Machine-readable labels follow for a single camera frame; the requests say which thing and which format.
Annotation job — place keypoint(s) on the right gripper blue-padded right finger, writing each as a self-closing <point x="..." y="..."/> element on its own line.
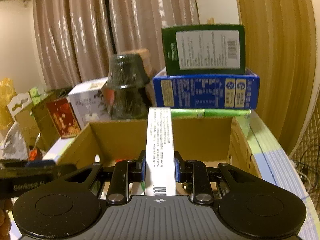
<point x="195" y="173"/>

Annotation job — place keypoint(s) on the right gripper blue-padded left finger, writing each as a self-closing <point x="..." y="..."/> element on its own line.
<point x="121" y="175"/>

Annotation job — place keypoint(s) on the long white ointment box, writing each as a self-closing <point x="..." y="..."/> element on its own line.
<point x="160" y="176"/>

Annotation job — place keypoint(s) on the person's left hand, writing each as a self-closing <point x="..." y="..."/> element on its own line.
<point x="5" y="222"/>

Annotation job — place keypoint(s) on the open cardboard box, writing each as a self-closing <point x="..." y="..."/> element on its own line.
<point x="208" y="140"/>

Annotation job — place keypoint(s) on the red gift box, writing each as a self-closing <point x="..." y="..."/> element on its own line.
<point x="63" y="118"/>

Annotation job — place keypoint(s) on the white humidifier box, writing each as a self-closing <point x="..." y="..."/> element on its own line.
<point x="88" y="103"/>

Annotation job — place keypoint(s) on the yellow plastic bag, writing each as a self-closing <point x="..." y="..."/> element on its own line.
<point x="7" y="92"/>

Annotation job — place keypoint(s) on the blue milk carton box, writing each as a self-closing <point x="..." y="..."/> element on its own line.
<point x="213" y="91"/>

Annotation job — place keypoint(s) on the dark stacked wrapped bowls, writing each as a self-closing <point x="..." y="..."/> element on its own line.
<point x="128" y="90"/>

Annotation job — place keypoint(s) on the quilted beige chair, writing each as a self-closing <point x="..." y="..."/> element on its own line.
<point x="305" y="157"/>

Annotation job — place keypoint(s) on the dark green tea box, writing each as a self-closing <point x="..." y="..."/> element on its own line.
<point x="204" y="49"/>

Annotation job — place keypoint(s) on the beige pleated curtain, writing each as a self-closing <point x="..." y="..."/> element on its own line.
<point x="76" y="38"/>

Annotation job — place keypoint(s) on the yellow wooden curtain panel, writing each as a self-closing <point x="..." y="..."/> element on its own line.
<point x="280" y="40"/>

